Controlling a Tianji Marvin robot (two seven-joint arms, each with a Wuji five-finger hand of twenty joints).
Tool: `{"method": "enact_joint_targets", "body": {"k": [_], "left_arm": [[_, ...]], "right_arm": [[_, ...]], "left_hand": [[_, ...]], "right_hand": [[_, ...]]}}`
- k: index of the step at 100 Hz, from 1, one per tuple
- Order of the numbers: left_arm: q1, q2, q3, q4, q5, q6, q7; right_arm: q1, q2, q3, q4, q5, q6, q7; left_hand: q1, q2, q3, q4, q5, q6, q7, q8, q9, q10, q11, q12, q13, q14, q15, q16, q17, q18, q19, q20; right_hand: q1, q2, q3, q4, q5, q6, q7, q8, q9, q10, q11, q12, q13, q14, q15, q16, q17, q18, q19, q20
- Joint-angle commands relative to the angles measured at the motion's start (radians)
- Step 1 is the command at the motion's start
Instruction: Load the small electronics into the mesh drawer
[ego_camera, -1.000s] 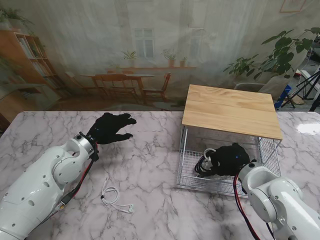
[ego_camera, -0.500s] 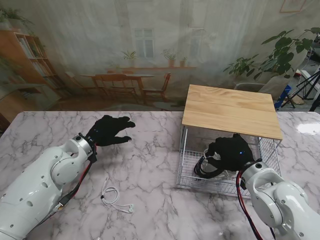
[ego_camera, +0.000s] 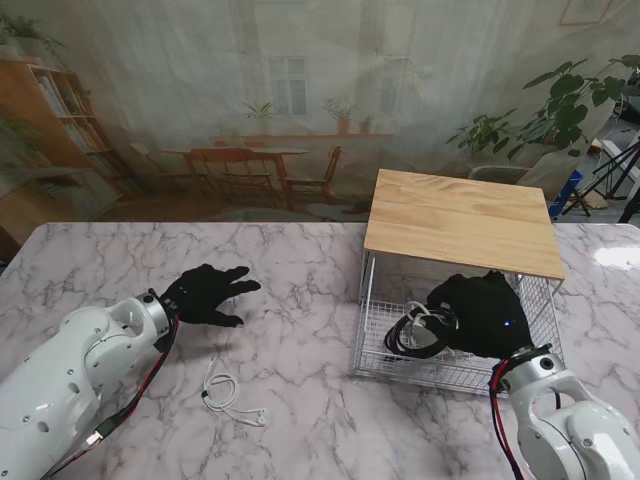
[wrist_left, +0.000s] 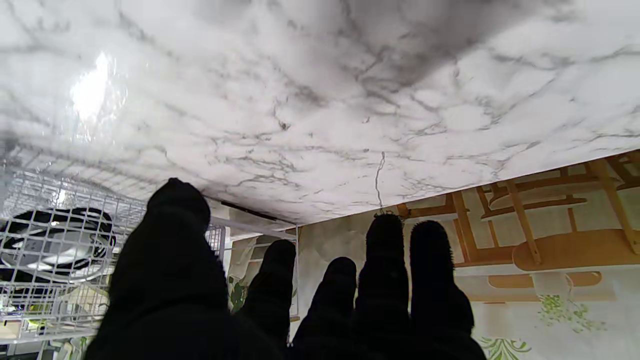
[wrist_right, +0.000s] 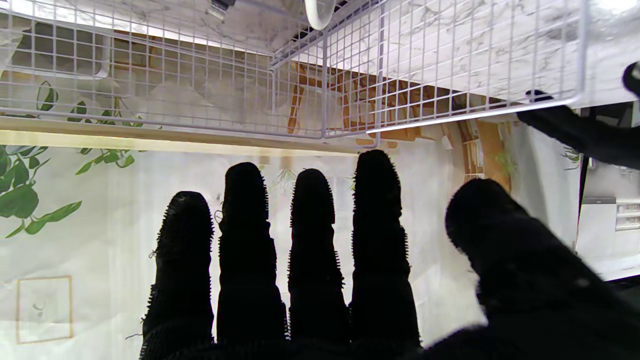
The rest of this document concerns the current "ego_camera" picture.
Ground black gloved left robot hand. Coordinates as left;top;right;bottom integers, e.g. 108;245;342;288
162;264;263;330

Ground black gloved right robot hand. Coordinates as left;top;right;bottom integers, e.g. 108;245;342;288
424;270;536;361

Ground white power strip with cord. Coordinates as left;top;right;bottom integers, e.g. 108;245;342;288
403;299;464;359

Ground black cable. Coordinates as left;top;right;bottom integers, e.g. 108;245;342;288
383;307;459;360

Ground white wire mesh drawer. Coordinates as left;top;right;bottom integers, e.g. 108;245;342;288
352;298;551;397

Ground white wired earphones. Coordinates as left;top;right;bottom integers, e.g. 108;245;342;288
201;354;270;427

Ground grey chair back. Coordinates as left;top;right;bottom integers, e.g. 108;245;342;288
467;164;532;187

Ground black tripod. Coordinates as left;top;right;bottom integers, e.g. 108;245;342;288
592;134;640;224

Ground white bench edge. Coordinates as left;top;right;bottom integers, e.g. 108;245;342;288
598;139;640;166

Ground printed room scene backdrop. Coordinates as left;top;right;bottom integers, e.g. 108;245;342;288
0;0;626;224

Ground white wire rack frame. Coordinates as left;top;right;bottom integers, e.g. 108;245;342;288
358;249;567;376

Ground red black right arm cables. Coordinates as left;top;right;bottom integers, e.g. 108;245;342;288
487;359;526;480

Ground red black arm cables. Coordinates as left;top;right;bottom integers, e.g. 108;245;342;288
49;314;181;476
487;359;526;480

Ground red black left arm cables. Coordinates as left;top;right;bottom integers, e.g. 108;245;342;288
49;314;181;476

